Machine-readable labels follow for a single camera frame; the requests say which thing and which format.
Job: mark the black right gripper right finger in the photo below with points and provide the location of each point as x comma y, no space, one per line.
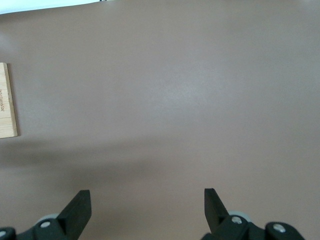
215,212

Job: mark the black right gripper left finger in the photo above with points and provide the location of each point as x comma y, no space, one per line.
75,215

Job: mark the bamboo cutting board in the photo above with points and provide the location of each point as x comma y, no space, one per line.
7,112

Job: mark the brown table mat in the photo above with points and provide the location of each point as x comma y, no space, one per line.
162,100

